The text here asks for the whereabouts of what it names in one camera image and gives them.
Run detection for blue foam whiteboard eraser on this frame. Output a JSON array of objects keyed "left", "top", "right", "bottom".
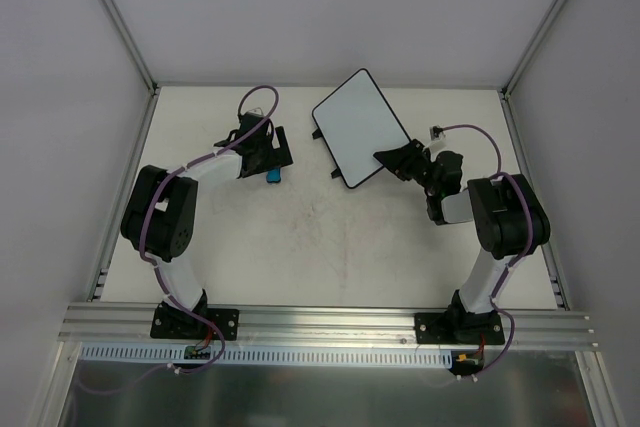
[{"left": 266, "top": 168, "right": 282, "bottom": 184}]

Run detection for small black-framed whiteboard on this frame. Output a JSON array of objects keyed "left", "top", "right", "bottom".
[{"left": 311, "top": 68, "right": 410, "bottom": 189}]

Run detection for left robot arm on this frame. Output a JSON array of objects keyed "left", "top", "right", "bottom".
[{"left": 120, "top": 113, "right": 293, "bottom": 337}]

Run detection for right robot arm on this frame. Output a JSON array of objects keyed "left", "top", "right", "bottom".
[{"left": 373, "top": 140, "right": 551, "bottom": 343}]

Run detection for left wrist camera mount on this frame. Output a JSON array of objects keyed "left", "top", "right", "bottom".
[{"left": 247, "top": 108, "right": 265, "bottom": 117}]

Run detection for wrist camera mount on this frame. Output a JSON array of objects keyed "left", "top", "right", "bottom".
[
  {"left": 427, "top": 126, "right": 446, "bottom": 152},
  {"left": 247, "top": 108, "right": 265, "bottom": 117}
]

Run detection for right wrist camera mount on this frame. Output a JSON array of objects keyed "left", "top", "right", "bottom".
[{"left": 427, "top": 126, "right": 446, "bottom": 152}]

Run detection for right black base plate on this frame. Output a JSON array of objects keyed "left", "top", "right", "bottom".
[{"left": 413, "top": 311, "right": 505, "bottom": 346}]

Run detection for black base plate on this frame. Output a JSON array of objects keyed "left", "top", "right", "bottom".
[
  {"left": 150, "top": 302, "right": 240, "bottom": 341},
  {"left": 413, "top": 311, "right": 505, "bottom": 346}
]

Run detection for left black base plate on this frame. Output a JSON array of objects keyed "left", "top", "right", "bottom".
[{"left": 150, "top": 302, "right": 240, "bottom": 341}]

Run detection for aluminium mounting rail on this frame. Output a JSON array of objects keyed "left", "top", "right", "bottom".
[{"left": 58, "top": 302, "right": 600, "bottom": 351}]

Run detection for white slotted cable duct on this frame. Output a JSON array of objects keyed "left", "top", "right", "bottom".
[{"left": 79, "top": 342, "right": 453, "bottom": 370}]

